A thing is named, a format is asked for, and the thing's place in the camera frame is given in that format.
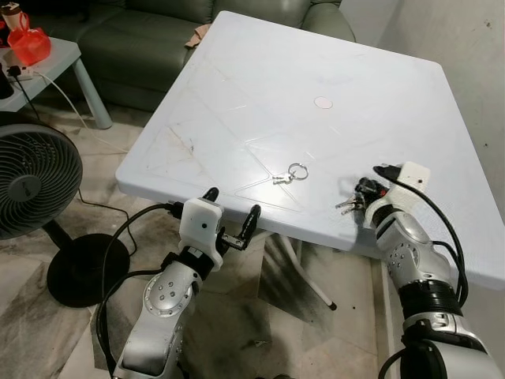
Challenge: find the silver key bunch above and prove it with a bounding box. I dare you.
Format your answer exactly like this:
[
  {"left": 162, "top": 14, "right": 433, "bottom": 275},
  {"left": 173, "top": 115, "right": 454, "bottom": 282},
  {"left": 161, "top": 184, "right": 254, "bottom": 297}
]
[{"left": 335, "top": 195, "right": 366, "bottom": 216}]

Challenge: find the white plastic table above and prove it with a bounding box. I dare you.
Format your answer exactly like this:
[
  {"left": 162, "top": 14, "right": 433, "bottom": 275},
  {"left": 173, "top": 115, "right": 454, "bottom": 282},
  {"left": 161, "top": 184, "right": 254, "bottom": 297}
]
[{"left": 115, "top": 10, "right": 505, "bottom": 291}]

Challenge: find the white table leg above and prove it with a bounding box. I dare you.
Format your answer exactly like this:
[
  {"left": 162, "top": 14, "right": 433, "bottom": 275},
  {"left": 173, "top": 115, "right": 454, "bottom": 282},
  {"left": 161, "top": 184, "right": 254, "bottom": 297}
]
[{"left": 275, "top": 235, "right": 339, "bottom": 311}]

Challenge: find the green leather sofa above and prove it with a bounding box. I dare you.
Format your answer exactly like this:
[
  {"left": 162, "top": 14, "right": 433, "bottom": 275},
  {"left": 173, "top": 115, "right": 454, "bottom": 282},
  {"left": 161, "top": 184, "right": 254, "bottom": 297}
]
[{"left": 30, "top": 0, "right": 357, "bottom": 112}]

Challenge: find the beige cloth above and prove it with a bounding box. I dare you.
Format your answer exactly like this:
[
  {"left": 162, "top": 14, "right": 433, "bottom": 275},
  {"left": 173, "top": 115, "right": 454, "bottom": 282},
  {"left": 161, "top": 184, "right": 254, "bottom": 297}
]
[{"left": 185, "top": 23, "right": 213, "bottom": 51}]

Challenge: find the black floor fan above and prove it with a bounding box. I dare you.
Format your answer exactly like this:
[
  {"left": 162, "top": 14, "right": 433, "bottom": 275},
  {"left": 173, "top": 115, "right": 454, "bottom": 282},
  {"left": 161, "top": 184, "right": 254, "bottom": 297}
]
[{"left": 0, "top": 122, "right": 132, "bottom": 310}]

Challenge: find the light blue side table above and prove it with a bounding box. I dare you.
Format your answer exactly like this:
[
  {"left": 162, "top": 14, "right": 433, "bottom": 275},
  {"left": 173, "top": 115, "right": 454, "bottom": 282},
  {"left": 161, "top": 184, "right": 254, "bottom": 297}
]
[{"left": 0, "top": 36, "right": 114, "bottom": 130}]

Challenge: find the white power strip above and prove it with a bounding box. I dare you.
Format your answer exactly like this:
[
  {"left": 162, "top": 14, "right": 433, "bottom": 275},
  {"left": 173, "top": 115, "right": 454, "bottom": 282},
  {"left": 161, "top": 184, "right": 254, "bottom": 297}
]
[{"left": 6, "top": 65, "right": 37, "bottom": 83}]

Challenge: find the red plastic bag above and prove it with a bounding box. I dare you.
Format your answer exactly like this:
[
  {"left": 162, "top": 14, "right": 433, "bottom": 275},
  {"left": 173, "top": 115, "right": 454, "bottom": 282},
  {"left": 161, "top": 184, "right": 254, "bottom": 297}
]
[{"left": 6, "top": 11, "right": 53, "bottom": 67}]

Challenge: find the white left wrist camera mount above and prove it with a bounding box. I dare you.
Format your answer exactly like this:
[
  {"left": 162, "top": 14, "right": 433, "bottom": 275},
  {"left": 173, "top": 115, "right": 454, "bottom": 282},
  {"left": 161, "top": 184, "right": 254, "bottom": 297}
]
[{"left": 178, "top": 197, "right": 225, "bottom": 272}]

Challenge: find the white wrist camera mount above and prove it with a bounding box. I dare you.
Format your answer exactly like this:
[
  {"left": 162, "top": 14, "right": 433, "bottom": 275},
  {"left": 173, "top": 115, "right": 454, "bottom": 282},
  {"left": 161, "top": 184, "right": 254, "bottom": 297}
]
[
  {"left": 364, "top": 161, "right": 433, "bottom": 231},
  {"left": 178, "top": 197, "right": 225, "bottom": 272}
]

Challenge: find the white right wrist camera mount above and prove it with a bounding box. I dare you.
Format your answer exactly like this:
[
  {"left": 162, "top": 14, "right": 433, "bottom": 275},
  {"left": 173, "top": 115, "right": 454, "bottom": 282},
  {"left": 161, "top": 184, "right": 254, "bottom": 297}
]
[{"left": 364, "top": 161, "right": 433, "bottom": 231}]

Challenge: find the silver key with ring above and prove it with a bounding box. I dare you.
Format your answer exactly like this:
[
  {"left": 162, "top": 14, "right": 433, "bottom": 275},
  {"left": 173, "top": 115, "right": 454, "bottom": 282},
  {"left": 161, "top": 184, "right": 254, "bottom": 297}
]
[{"left": 271, "top": 163, "right": 311, "bottom": 186}]

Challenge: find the black fan cable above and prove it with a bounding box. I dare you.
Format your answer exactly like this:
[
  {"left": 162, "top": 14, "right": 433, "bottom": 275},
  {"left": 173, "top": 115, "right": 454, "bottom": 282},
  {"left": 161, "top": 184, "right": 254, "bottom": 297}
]
[{"left": 69, "top": 188, "right": 137, "bottom": 231}]

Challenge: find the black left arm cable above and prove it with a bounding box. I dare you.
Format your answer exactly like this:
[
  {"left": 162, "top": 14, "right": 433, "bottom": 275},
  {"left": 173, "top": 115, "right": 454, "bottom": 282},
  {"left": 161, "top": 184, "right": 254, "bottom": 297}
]
[{"left": 94, "top": 201, "right": 187, "bottom": 373}]

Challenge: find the white power cable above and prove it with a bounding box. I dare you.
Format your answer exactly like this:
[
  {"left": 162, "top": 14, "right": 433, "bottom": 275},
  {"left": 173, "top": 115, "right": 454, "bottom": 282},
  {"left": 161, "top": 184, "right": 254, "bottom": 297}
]
[{"left": 30, "top": 69, "right": 131, "bottom": 156}]

